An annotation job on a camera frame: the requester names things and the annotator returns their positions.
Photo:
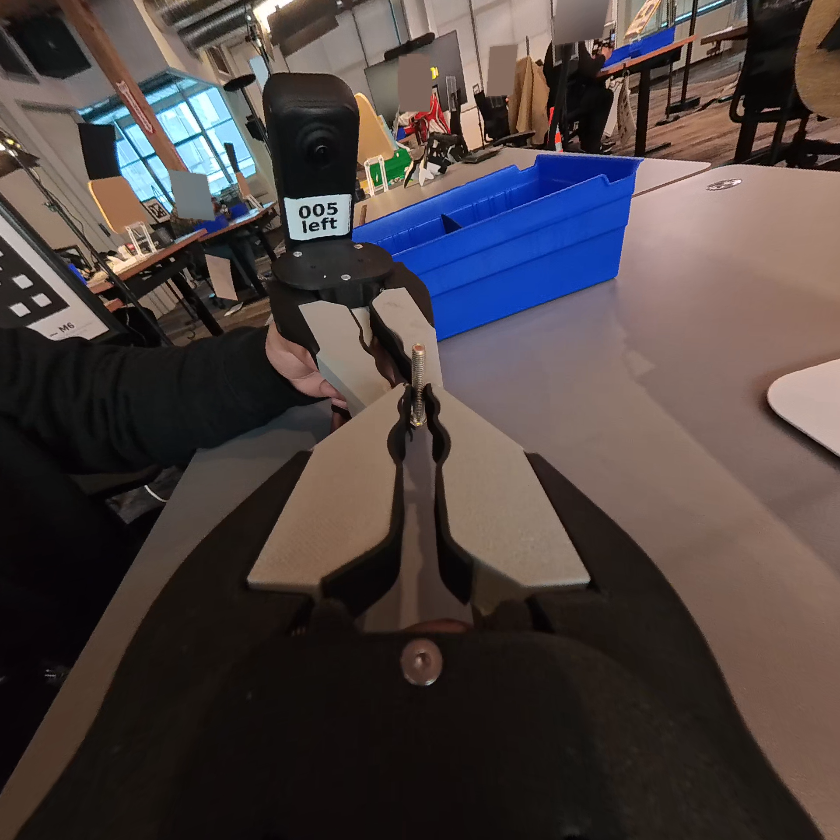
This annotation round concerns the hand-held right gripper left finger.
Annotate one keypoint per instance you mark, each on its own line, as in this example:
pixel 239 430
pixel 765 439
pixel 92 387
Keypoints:
pixel 334 512

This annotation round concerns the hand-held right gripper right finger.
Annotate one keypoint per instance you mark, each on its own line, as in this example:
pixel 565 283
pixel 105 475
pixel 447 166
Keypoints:
pixel 505 518

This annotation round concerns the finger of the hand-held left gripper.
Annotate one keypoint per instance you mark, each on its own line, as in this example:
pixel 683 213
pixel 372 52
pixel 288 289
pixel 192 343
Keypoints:
pixel 334 341
pixel 410 321

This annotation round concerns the silver bolt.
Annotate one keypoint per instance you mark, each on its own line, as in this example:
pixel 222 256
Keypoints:
pixel 418 374

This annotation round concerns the person's left forearm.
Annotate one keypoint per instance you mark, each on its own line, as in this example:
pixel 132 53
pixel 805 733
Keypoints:
pixel 131 394

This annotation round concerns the person's left hand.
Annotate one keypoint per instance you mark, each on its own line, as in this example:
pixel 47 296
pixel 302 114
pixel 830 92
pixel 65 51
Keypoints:
pixel 292 367

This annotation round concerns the yellow board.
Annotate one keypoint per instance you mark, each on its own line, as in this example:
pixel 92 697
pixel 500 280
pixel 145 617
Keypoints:
pixel 377 131

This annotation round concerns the green board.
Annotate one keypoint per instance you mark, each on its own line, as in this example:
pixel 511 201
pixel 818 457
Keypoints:
pixel 394 167

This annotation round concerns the large window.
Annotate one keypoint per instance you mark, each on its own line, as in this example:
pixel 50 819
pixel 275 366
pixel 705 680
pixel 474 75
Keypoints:
pixel 197 131

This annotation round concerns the blue plastic bin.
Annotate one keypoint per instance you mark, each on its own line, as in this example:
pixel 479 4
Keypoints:
pixel 646 40
pixel 525 249

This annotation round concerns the black flag panel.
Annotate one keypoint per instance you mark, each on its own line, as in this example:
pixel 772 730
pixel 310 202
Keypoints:
pixel 302 26

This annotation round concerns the wooden top desk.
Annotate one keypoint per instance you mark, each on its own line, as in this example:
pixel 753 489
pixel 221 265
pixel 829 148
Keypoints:
pixel 170 246
pixel 649 54

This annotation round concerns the dark display screen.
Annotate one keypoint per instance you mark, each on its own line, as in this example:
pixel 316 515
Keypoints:
pixel 449 65

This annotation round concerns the tan rounded chair back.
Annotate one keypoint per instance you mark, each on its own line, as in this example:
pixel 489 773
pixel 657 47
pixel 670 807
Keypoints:
pixel 121 207

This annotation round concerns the black office chair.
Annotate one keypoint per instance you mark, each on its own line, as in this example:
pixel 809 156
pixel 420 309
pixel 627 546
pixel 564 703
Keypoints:
pixel 768 65
pixel 495 115

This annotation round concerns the black light stand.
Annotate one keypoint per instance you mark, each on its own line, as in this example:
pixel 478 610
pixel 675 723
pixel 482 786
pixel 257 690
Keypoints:
pixel 141 306

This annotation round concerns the wooden support beam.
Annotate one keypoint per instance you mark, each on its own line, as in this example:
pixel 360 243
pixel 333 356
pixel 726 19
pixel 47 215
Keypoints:
pixel 111 72

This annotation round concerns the beige coat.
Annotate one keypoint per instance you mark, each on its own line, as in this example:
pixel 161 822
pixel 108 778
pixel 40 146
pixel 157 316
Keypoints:
pixel 528 98

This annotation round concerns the black box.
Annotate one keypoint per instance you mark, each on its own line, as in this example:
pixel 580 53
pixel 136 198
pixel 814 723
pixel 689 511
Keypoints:
pixel 49 46

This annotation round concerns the black white marker board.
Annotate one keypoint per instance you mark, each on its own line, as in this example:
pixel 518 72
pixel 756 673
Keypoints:
pixel 26 289

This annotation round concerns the round desk grommet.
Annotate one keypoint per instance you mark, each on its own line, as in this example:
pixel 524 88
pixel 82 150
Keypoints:
pixel 724 184

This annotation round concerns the tan round chair back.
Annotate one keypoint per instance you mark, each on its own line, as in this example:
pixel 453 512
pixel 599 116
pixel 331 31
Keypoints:
pixel 823 59

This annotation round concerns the metal ventilation duct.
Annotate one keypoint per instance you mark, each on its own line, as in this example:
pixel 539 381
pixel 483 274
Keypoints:
pixel 197 19

